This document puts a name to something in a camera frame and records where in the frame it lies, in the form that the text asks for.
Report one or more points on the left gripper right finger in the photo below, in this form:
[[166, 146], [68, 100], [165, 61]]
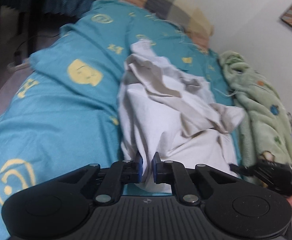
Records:
[[176, 175]]

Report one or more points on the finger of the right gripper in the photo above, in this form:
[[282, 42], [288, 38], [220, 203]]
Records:
[[241, 170]]

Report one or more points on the green fleece blanket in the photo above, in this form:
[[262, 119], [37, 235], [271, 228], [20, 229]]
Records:
[[265, 131]]

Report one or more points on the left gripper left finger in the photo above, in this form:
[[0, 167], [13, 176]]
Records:
[[111, 181]]

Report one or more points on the white garment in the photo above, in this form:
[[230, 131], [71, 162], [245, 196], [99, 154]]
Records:
[[163, 110]]

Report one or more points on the plaid beige grey pillow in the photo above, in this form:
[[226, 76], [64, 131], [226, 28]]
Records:
[[185, 13]]

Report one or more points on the teal patterned bed sheet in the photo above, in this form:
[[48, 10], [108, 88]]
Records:
[[64, 115]]

